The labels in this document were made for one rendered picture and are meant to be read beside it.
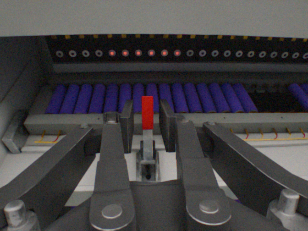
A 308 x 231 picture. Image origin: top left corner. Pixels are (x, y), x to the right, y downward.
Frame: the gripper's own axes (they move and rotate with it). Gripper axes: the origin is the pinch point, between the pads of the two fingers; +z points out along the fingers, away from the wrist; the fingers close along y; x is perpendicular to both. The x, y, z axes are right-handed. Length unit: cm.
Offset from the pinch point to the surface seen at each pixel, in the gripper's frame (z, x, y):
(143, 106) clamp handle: 2.2, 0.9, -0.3
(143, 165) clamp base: 3.2, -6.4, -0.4
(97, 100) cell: 10.7, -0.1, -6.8
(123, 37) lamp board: 13.5, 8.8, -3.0
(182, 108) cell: 8.9, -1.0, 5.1
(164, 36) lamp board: 13.5, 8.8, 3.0
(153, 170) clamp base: 2.6, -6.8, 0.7
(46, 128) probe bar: 6.9, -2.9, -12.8
